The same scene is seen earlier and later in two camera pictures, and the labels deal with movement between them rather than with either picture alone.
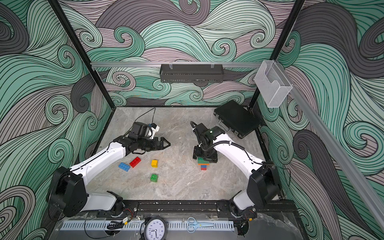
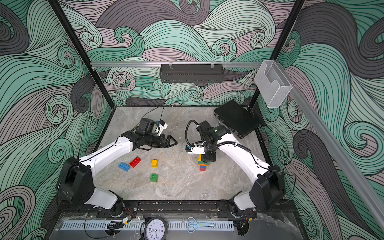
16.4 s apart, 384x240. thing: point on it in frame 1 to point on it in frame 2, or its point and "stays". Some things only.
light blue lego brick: x=124 y=166 stays
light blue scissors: x=193 y=221 stays
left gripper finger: x=162 y=139 to x=168 y=141
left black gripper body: x=147 y=144 stays
